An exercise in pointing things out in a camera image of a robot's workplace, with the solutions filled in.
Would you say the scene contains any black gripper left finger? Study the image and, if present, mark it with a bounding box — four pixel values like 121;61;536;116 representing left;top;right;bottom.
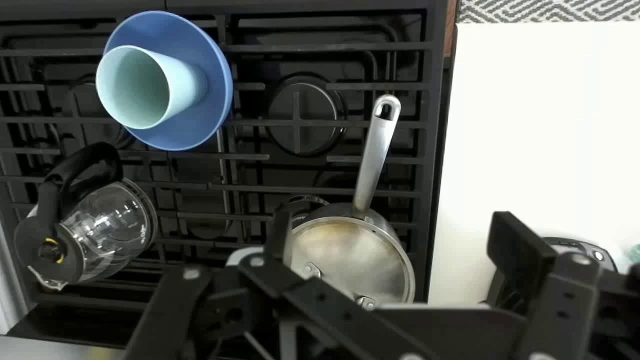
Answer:
127;199;437;360

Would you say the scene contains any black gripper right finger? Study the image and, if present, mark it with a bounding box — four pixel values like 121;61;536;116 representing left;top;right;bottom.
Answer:
485;211;640;360

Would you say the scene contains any black gas stove stainless back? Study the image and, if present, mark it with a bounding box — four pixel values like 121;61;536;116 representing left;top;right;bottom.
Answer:
0;0;456;348

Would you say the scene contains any round black burner cap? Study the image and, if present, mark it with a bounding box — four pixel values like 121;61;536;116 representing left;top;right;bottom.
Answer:
267;74;347;158

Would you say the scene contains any blue bowl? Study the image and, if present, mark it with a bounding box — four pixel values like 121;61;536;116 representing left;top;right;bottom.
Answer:
102;9;236;155

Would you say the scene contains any grey patterned rug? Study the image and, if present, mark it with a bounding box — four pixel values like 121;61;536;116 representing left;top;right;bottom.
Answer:
456;0;640;26

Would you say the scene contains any light teal cup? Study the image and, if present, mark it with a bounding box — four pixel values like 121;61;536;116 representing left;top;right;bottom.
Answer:
94;44;208;132

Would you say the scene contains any silver pot with long handle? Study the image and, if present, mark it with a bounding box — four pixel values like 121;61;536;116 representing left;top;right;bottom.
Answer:
278;94;420;311

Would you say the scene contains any glass coffee carafe black handle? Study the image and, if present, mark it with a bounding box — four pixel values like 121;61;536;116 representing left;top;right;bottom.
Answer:
12;140;161;294

